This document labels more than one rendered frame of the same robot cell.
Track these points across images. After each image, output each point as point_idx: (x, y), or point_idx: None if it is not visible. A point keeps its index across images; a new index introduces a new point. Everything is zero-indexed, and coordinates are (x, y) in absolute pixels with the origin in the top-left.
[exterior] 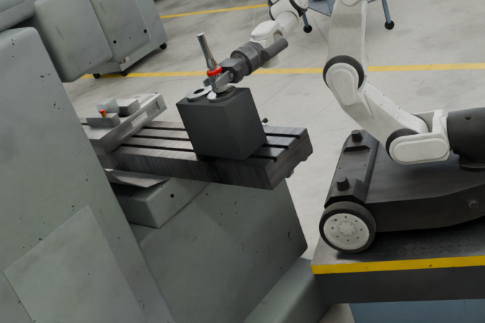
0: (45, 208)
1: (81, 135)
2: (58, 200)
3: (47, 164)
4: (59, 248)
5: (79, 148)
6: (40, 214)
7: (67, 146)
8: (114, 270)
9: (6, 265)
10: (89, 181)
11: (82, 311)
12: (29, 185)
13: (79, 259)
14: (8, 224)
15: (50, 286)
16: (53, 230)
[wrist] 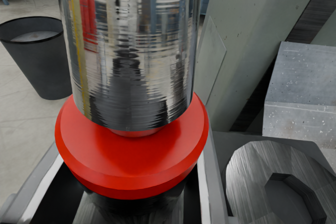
0: (225, 13)
1: None
2: (228, 20)
3: None
4: (212, 44)
5: (256, 0)
6: (223, 13)
7: None
8: (205, 97)
9: (211, 15)
10: (237, 39)
11: (199, 81)
12: None
13: (209, 64)
14: None
15: (204, 51)
16: (218, 32)
